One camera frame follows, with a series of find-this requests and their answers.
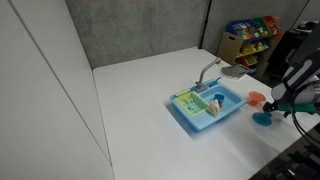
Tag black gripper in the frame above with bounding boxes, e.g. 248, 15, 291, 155
261, 99, 284, 118

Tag blue toy plate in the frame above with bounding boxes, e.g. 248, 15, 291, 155
251, 111, 273, 127

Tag orange cup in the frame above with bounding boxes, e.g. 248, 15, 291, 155
248, 90, 267, 107

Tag grey metal mounting plate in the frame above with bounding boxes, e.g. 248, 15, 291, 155
221, 64, 251, 80

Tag blue toy sink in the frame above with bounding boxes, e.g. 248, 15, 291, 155
169, 78, 248, 133

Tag grey toy faucet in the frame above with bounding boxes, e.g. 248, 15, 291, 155
195, 57, 222, 93

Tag wooden toy shelf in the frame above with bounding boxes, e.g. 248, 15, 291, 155
216, 15, 287, 73

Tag yellow-green dish rack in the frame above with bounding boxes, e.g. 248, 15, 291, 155
175, 90, 210, 117

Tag blue toy storage bin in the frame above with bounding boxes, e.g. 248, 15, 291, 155
225, 19, 258, 36

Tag black stand pole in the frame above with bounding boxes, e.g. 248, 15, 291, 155
199, 0, 213, 50

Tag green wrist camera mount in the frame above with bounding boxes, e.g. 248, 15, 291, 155
276, 102, 317, 116

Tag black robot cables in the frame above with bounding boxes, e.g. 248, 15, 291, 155
289, 83, 320, 143

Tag blue cup with handle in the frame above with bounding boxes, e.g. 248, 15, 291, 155
213, 93, 226, 108

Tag black equipment frame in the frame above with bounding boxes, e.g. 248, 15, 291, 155
249, 123, 320, 180

